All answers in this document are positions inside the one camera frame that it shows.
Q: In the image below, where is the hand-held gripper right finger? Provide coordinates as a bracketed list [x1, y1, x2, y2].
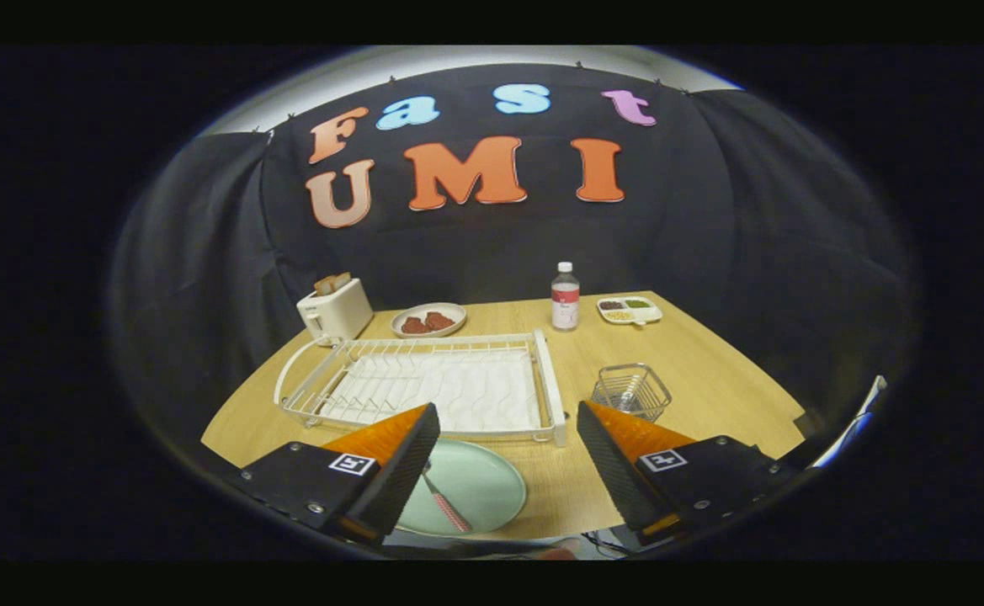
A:
[577, 401, 800, 546]

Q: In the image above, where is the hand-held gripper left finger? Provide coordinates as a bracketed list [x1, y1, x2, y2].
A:
[224, 402, 442, 548]

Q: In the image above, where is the spoon with red striped handle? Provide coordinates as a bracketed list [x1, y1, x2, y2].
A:
[421, 459, 473, 533]

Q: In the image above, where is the light green plate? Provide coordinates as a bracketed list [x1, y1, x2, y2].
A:
[396, 438, 528, 536]

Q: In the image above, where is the metal wire basket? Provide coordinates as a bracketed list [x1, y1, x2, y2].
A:
[590, 363, 673, 423]

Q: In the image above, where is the white wire dish rack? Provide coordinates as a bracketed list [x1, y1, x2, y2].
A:
[274, 328, 569, 447]

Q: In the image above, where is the white divided dish with beans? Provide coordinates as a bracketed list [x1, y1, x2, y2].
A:
[597, 295, 663, 327]

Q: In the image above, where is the white plate with meat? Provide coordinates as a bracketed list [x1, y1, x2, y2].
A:
[391, 302, 468, 338]

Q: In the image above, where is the white toaster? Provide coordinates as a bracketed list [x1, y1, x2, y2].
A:
[296, 278, 375, 346]

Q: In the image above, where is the clear bottle with red label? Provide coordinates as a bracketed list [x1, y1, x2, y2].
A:
[551, 262, 581, 332]

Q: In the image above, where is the white and blue device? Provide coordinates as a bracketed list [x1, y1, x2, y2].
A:
[811, 375, 888, 469]

